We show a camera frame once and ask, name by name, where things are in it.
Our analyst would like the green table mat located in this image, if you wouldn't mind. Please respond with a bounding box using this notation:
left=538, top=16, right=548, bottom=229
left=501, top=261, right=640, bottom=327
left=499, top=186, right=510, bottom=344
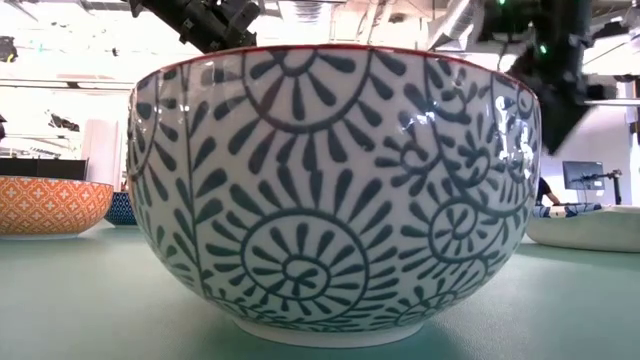
left=0, top=219, right=640, bottom=360

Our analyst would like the black partition panel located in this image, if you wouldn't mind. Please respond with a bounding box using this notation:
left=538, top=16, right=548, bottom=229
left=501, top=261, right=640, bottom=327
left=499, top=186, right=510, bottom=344
left=0, top=157, right=90, bottom=182

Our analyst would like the white bowl dark floral pattern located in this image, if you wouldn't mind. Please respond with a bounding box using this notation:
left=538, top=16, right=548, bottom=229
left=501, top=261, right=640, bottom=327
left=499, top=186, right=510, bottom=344
left=125, top=43, right=543, bottom=349

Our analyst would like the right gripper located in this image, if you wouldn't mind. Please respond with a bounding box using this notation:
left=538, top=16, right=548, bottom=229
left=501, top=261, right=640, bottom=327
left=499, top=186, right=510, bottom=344
left=507, top=29, right=604, bottom=155

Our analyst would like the black computer monitor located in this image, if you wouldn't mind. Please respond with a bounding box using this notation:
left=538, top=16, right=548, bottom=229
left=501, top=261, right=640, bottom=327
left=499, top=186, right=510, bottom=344
left=562, top=160, right=605, bottom=192

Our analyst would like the dark blue patterned bowl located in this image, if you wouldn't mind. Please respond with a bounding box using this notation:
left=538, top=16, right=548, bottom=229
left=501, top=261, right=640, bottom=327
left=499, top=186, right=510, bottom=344
left=103, top=191, right=139, bottom=227

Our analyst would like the blue white patterned wide bowl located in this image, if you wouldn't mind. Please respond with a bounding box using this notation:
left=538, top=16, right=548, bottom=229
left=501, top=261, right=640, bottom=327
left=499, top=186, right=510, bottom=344
left=532, top=201, right=604, bottom=219

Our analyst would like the orange patterned bowl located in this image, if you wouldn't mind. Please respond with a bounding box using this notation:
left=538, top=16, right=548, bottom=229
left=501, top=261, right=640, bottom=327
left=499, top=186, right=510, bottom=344
left=0, top=174, right=115, bottom=240

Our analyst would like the white wide shallow bowl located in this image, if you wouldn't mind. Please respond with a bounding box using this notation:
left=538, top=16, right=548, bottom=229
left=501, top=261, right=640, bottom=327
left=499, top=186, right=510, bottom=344
left=525, top=204, right=640, bottom=254

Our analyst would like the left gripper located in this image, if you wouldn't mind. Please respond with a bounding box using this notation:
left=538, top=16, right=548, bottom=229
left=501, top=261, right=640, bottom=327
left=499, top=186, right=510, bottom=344
left=127, top=0, right=261, bottom=55

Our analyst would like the person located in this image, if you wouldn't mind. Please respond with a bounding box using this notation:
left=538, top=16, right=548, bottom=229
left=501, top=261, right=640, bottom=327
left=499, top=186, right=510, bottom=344
left=534, top=176, right=562, bottom=207

